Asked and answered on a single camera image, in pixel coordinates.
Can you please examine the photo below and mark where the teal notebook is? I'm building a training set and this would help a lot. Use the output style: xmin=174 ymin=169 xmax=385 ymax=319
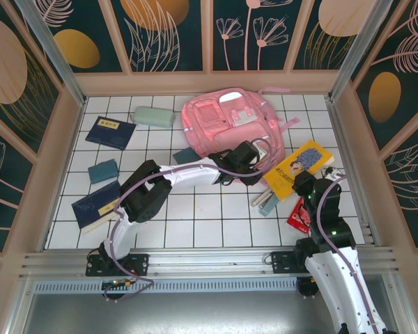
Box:
xmin=172 ymin=146 xmax=198 ymax=165

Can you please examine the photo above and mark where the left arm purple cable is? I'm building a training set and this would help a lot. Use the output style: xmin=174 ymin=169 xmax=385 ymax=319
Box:
xmin=103 ymin=138 xmax=276 ymax=304

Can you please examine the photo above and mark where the aluminium side rail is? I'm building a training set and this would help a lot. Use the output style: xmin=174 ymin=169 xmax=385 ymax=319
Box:
xmin=325 ymin=97 xmax=382 ymax=246

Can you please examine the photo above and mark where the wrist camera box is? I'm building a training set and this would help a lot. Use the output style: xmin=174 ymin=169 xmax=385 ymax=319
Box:
xmin=253 ymin=141 xmax=270 ymax=158
xmin=320 ymin=166 xmax=344 ymax=182

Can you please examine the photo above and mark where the red card pack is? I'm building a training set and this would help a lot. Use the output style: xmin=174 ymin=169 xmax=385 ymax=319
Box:
xmin=286 ymin=200 xmax=313 ymax=234

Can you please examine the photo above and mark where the small teal box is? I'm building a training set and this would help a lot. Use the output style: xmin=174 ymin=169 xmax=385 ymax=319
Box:
xmin=87 ymin=159 xmax=120 ymax=184

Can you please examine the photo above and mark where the pink backpack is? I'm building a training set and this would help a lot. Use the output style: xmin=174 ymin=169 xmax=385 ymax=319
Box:
xmin=180 ymin=86 xmax=299 ymax=178

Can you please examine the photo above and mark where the aluminium mounting rail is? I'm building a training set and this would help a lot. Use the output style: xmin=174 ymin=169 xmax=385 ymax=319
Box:
xmin=19 ymin=246 xmax=403 ymax=279

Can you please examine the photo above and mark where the thick navy book yellow label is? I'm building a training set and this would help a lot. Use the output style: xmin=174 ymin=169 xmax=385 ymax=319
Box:
xmin=71 ymin=180 xmax=123 ymax=234

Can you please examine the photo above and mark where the aluminium frame post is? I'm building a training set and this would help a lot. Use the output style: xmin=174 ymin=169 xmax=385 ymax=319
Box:
xmin=328 ymin=0 xmax=393 ymax=99
xmin=13 ymin=0 xmax=88 ymax=106

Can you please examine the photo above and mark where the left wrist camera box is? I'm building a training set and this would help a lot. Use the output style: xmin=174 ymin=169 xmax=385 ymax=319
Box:
xmin=253 ymin=141 xmax=270 ymax=158

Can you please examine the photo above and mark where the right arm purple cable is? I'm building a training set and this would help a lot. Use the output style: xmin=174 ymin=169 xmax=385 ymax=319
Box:
xmin=295 ymin=173 xmax=377 ymax=334

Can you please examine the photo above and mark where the small green circuit board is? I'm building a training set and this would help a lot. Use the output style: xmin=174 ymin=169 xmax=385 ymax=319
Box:
xmin=102 ymin=279 xmax=133 ymax=289

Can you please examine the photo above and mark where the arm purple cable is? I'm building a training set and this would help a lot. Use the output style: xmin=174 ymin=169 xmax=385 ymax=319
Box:
xmin=295 ymin=173 xmax=377 ymax=334
xmin=103 ymin=138 xmax=276 ymax=304

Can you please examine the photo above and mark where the slotted grey cable duct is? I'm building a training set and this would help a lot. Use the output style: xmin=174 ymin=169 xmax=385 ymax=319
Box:
xmin=33 ymin=280 xmax=300 ymax=294

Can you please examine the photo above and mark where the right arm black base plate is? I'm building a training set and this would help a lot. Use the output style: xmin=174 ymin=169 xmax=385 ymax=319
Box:
xmin=271 ymin=250 xmax=314 ymax=274

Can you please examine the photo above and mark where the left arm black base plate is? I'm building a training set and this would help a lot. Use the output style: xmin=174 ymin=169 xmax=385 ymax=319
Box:
xmin=86 ymin=253 xmax=150 ymax=278

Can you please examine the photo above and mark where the mint green pencil case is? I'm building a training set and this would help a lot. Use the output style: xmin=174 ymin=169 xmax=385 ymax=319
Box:
xmin=131 ymin=106 xmax=176 ymax=130

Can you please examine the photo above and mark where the thin navy book yellow label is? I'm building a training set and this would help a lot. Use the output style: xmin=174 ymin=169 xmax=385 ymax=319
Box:
xmin=85 ymin=116 xmax=137 ymax=151

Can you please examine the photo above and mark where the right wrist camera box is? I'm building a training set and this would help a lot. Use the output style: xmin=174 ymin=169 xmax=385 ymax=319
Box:
xmin=320 ymin=166 xmax=344 ymax=182

